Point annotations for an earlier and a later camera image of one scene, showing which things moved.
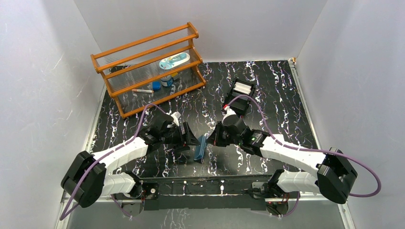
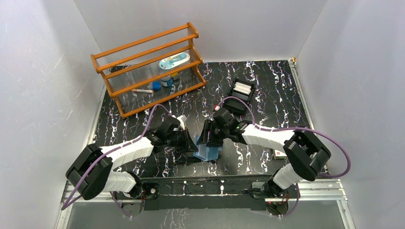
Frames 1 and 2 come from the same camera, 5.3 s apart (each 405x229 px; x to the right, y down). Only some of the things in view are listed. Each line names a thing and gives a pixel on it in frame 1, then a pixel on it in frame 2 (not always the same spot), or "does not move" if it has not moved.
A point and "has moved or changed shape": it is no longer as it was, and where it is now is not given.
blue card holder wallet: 200,150 has moved or changed shape
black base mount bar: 248,192 does not move
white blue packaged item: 173,61 does not move
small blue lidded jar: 166,80 does not move
